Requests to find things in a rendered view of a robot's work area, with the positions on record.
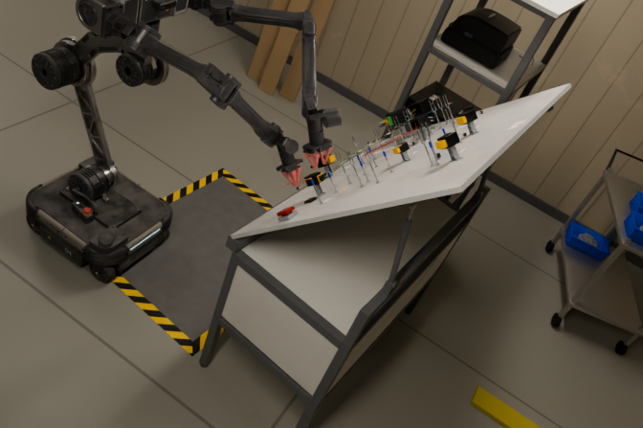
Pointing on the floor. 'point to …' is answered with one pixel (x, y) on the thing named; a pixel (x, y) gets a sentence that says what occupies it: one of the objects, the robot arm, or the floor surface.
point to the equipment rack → (558, 6)
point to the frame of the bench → (313, 320)
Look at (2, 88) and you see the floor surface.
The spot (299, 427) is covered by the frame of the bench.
